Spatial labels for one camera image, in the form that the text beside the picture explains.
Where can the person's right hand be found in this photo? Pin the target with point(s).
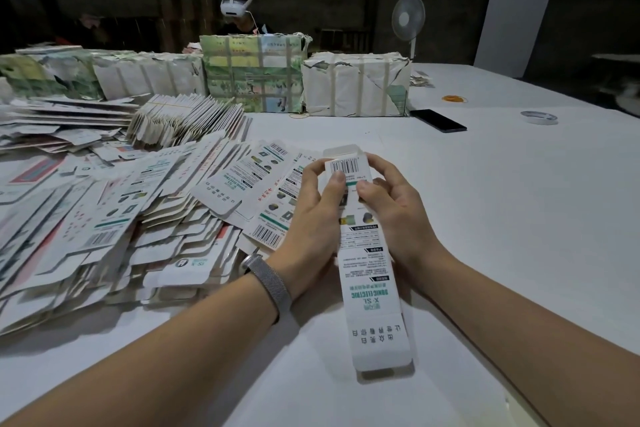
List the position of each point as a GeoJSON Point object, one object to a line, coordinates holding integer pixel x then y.
{"type": "Point", "coordinates": [400, 217]}

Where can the person's left hand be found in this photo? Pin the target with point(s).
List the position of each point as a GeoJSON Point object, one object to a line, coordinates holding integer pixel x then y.
{"type": "Point", "coordinates": [310, 231]}

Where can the toothbrush carton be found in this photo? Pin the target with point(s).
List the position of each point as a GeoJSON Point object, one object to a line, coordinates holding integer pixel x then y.
{"type": "Point", "coordinates": [375, 312]}

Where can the fanned stack of white cartons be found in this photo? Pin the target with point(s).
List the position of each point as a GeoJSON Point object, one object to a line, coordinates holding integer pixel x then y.
{"type": "Point", "coordinates": [185, 121]}

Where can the pile of cartons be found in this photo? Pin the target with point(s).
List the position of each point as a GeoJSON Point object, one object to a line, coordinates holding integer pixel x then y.
{"type": "Point", "coordinates": [120, 217]}

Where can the person's left forearm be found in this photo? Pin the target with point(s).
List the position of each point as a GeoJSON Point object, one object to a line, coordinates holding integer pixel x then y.
{"type": "Point", "coordinates": [140, 357]}

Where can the person's right forearm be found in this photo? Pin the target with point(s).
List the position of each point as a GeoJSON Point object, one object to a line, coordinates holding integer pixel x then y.
{"type": "Point", "coordinates": [540, 337]}

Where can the grey band wristwatch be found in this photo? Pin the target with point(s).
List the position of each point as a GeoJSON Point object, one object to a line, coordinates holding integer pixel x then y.
{"type": "Point", "coordinates": [270, 284]}

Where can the black smartphone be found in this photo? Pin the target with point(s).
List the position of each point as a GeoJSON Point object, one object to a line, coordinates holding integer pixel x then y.
{"type": "Point", "coordinates": [438, 120]}

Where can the small orange tape roll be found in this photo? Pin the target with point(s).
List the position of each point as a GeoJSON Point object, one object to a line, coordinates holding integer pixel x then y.
{"type": "Point", "coordinates": [453, 98]}

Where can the small white paper stack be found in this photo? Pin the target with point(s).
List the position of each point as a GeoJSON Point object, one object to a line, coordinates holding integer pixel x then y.
{"type": "Point", "coordinates": [421, 77]}

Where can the white tape roll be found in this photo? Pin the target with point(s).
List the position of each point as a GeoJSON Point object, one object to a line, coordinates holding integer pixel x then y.
{"type": "Point", "coordinates": [523, 116]}

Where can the green printed wrapped bundle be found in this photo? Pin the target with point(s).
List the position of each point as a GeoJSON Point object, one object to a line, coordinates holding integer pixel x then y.
{"type": "Point", "coordinates": [255, 71]}

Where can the dark wooden chair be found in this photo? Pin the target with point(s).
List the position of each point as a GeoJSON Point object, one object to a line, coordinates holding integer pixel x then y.
{"type": "Point", "coordinates": [345, 39]}

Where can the white standing fan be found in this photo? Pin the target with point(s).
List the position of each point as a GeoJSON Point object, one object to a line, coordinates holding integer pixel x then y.
{"type": "Point", "coordinates": [408, 15]}

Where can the white board panel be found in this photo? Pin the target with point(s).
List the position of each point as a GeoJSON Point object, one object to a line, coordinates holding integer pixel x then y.
{"type": "Point", "coordinates": [520, 6]}

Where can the row of white wrapped bundles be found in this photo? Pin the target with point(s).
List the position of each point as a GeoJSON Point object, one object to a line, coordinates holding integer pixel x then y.
{"type": "Point", "coordinates": [110, 73]}

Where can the cluttered side table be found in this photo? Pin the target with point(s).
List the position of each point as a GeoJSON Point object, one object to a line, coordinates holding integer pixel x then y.
{"type": "Point", "coordinates": [622, 81]}

